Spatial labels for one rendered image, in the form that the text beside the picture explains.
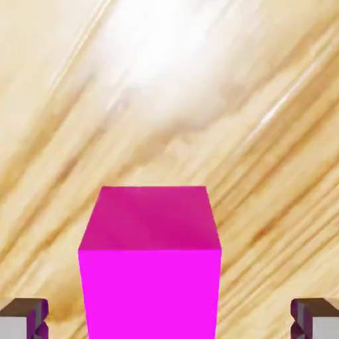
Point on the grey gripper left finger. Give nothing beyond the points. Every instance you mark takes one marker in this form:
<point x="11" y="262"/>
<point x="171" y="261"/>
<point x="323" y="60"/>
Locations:
<point x="18" y="321"/>

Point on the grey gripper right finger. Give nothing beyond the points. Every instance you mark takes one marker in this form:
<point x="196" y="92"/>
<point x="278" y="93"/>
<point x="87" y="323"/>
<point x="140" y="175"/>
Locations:
<point x="320" y="321"/>

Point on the small magenta cube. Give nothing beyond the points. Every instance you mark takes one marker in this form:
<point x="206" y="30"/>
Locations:
<point x="151" y="278"/>

